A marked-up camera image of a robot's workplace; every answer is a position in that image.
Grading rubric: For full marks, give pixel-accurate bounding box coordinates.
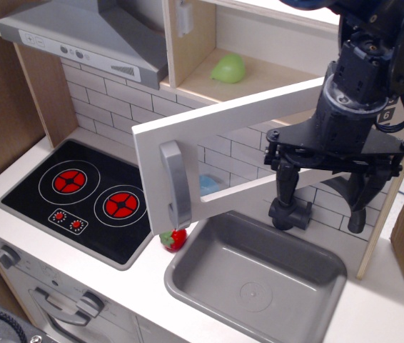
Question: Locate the red toy strawberry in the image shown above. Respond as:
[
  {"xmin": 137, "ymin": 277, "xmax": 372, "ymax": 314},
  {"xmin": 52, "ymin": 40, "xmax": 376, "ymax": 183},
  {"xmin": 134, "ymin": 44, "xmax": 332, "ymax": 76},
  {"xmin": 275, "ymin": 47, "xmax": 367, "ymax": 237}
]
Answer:
[{"xmin": 159, "ymin": 229, "xmax": 187, "ymax": 252}]

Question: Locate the grey oven knob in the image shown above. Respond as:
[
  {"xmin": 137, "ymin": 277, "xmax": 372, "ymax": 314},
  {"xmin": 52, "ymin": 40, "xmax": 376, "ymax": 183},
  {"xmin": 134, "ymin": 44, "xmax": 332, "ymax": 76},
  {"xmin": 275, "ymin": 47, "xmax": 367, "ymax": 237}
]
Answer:
[{"xmin": 0, "ymin": 245, "xmax": 21, "ymax": 269}]

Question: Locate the blue toy bowl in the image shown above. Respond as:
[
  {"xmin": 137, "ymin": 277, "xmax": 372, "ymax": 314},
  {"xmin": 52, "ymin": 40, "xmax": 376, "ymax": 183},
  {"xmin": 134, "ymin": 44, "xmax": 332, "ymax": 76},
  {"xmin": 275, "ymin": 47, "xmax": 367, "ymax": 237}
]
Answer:
[{"xmin": 199, "ymin": 174, "xmax": 222, "ymax": 197}]

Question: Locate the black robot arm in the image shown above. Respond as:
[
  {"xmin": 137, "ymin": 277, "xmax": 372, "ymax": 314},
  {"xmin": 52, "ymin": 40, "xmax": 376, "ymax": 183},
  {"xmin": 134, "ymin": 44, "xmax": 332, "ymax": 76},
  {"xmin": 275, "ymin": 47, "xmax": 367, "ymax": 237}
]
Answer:
[{"xmin": 266, "ymin": 1, "xmax": 404, "ymax": 218}]

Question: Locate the dark grey toy faucet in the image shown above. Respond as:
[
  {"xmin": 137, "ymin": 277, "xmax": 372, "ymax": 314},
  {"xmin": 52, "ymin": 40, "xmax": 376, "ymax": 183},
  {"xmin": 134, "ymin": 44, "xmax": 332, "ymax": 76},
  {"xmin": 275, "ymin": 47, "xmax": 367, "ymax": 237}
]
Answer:
[{"xmin": 268, "ymin": 177, "xmax": 366, "ymax": 234}]

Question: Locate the green toy pear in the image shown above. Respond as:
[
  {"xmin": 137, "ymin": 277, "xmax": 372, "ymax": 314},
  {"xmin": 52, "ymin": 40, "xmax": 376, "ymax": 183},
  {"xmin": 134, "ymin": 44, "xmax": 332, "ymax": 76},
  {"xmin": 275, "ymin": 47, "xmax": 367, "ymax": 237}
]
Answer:
[{"xmin": 210, "ymin": 54, "xmax": 246, "ymax": 84}]

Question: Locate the black toy stovetop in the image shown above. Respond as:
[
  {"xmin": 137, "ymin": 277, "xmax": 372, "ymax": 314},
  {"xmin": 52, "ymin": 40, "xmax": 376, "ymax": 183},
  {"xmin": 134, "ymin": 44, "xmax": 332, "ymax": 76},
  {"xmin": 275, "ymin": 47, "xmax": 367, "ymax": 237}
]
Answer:
[{"xmin": 0, "ymin": 139, "xmax": 152, "ymax": 270}]

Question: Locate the grey toy oven door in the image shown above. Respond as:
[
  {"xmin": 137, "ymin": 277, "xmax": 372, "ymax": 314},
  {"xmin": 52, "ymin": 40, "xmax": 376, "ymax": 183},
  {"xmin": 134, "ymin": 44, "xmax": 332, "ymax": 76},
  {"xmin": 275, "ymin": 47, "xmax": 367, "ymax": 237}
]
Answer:
[{"xmin": 29, "ymin": 287, "xmax": 136, "ymax": 342}]

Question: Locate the white toy microwave door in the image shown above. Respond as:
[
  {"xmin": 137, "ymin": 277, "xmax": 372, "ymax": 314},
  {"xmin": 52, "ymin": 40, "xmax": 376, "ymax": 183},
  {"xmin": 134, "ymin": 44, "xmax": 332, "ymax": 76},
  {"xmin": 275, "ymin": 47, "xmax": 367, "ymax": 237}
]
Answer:
[{"xmin": 131, "ymin": 76, "xmax": 345, "ymax": 236}]

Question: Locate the grey range hood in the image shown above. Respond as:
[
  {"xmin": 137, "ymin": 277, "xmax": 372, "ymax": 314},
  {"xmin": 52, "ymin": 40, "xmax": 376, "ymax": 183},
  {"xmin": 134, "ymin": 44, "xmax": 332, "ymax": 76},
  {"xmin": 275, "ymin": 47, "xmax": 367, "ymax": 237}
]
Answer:
[{"xmin": 0, "ymin": 1, "xmax": 168, "ymax": 89}]

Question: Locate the black cable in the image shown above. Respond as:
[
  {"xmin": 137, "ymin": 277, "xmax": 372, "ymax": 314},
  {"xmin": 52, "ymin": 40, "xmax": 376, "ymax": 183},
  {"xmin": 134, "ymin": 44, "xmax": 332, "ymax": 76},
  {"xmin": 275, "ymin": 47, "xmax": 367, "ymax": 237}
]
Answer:
[{"xmin": 0, "ymin": 309, "xmax": 28, "ymax": 343}]

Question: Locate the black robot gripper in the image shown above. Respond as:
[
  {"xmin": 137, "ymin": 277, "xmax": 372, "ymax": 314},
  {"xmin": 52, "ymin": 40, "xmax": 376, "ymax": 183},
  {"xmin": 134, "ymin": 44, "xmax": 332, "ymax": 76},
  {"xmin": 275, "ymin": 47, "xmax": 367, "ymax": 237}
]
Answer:
[{"xmin": 264, "ymin": 61, "xmax": 404, "ymax": 212}]

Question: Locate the grey toy sink basin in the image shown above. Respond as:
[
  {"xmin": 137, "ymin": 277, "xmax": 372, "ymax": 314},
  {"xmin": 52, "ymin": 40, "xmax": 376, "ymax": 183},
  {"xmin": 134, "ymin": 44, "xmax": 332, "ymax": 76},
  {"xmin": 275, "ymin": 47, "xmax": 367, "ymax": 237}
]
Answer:
[{"xmin": 164, "ymin": 212, "xmax": 347, "ymax": 342}]

